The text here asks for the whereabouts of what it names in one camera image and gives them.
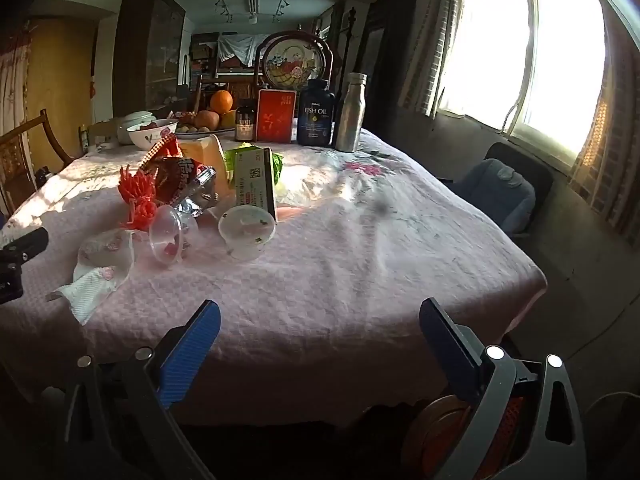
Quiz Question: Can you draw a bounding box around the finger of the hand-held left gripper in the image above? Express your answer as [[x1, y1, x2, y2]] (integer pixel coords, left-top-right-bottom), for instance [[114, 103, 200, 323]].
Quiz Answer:
[[0, 255, 25, 306], [0, 226, 50, 263]]

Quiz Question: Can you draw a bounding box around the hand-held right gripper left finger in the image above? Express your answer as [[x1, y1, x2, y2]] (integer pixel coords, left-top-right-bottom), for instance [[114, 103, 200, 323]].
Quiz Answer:
[[55, 299, 223, 480]]

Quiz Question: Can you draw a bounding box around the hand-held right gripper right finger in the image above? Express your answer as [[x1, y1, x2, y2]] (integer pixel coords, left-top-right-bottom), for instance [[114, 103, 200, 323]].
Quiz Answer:
[[419, 297, 588, 480]]

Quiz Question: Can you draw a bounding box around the clear printed plastic wrapper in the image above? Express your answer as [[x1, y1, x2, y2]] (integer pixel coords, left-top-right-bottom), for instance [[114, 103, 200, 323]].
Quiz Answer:
[[76, 227, 137, 281]]

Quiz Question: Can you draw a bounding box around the red plastic mesh basket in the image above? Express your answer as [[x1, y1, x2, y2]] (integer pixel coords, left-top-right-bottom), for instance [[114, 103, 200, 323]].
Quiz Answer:
[[477, 394, 532, 480]]

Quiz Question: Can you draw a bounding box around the crushed white paper cup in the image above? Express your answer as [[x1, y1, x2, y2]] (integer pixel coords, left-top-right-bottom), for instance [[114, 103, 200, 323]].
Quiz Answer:
[[218, 205, 277, 261]]

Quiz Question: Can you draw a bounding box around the green packet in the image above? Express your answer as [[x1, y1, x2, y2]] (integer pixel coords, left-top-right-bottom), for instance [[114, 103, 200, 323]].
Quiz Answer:
[[224, 144, 284, 188]]

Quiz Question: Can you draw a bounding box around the white crumpled tissue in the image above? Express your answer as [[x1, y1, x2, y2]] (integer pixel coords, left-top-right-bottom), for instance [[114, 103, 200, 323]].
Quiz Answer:
[[49, 264, 132, 327]]

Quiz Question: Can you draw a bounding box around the curved wooden chair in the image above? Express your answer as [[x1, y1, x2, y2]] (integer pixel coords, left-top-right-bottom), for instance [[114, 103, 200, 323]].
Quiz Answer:
[[0, 108, 77, 217]]

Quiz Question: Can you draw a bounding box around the clear plastic cup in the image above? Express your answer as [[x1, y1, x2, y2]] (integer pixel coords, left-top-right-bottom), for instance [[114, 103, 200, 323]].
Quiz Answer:
[[146, 204, 193, 266]]

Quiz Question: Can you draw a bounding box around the red plastic flower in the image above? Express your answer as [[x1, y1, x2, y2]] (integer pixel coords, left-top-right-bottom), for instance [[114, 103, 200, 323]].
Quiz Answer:
[[118, 164, 162, 228]]

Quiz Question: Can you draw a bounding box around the cardboard box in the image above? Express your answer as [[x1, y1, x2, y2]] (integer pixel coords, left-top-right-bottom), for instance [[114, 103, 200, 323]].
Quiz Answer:
[[89, 119, 127, 147]]

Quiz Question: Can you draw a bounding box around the pink floral tablecloth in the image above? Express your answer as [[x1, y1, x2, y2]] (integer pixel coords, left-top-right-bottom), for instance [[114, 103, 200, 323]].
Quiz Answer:
[[0, 127, 548, 411]]

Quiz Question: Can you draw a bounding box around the yellow wooden door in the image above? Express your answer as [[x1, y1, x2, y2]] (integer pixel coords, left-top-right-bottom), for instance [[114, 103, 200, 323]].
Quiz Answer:
[[24, 19, 99, 160]]

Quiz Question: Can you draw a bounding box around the white lidded ceramic pot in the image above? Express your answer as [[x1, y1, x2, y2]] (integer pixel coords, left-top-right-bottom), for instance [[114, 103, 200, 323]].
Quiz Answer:
[[117, 110, 157, 147]]

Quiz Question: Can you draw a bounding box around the white floral bowl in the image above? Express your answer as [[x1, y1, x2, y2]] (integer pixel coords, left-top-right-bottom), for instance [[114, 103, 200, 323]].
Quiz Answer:
[[126, 119, 179, 152]]

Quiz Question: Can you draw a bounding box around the floral door curtain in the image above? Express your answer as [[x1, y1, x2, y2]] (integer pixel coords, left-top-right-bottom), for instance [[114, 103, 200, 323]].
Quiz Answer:
[[0, 24, 32, 137]]

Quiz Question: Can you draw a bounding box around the dark red snack bag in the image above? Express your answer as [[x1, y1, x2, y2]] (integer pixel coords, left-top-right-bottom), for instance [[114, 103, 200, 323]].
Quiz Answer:
[[149, 156, 221, 217]]

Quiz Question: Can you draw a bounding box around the white green medicine box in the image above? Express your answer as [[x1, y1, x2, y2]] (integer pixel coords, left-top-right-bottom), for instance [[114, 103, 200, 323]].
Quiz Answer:
[[232, 146, 279, 224]]

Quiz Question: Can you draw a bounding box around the blue rimmed fruit plate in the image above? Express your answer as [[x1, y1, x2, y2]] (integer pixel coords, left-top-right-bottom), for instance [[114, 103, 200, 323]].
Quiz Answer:
[[174, 125, 237, 137]]

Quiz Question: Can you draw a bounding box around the brown supplement bottle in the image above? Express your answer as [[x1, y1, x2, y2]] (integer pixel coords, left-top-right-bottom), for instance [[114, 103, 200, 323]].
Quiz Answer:
[[234, 102, 257, 142]]

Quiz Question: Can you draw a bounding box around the orange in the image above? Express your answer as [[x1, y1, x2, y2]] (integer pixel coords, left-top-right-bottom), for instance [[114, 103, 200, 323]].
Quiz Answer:
[[210, 89, 234, 115]]

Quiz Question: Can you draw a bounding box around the red flat box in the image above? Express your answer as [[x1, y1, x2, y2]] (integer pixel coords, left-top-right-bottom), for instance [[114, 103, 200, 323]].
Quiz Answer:
[[255, 88, 297, 144]]

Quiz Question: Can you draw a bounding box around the dark tall bottle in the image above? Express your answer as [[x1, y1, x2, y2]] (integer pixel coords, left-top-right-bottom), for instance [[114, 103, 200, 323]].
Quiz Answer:
[[334, 72, 369, 154]]

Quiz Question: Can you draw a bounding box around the dark fish oil bottle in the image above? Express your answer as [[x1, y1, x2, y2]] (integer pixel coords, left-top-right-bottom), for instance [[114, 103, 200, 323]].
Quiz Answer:
[[297, 79, 337, 148]]

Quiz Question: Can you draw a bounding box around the checked curtain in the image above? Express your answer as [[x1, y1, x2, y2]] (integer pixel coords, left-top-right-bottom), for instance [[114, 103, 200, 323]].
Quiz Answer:
[[399, 0, 469, 117], [569, 2, 640, 233]]

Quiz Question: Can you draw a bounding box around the white hanging cloth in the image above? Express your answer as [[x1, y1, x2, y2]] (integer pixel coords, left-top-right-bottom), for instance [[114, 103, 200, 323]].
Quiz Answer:
[[217, 33, 267, 67]]

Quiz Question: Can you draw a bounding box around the dark wooden mirror cabinet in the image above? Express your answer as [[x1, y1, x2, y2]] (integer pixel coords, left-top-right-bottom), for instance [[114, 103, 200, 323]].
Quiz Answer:
[[349, 0, 419, 132]]

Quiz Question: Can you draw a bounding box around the decorative painted plate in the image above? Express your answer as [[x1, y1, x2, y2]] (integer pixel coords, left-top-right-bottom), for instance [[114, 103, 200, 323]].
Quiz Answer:
[[263, 33, 326, 90]]

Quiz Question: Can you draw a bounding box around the window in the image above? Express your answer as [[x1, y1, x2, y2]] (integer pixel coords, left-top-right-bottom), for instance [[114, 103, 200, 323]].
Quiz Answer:
[[439, 0, 607, 162]]

